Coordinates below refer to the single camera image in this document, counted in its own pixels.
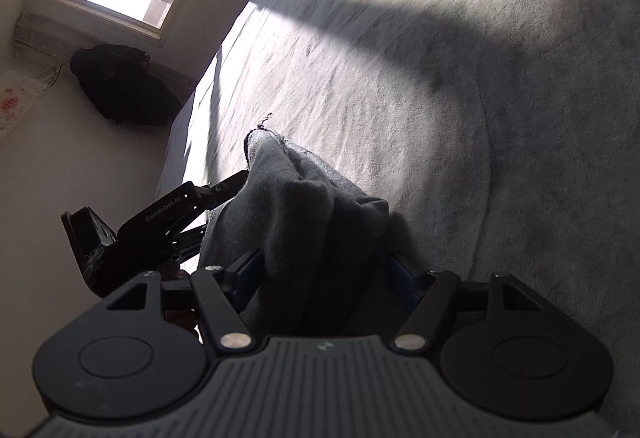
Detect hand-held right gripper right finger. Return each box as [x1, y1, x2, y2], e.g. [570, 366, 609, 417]
[389, 254, 548, 353]

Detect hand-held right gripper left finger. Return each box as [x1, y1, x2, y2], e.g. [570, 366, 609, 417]
[102, 249, 264, 353]

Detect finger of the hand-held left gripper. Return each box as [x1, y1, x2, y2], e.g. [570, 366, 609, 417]
[171, 223, 209, 263]
[194, 169, 251, 212]

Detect grey knit sweater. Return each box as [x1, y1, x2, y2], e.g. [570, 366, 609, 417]
[197, 125, 416, 339]

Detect dark hanging coat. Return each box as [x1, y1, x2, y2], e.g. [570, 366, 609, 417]
[69, 44, 183, 126]

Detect bed with grey blanket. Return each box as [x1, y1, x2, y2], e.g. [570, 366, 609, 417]
[155, 0, 640, 438]

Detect white wall poster red print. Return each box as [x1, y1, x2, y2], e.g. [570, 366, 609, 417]
[0, 70, 48, 136]

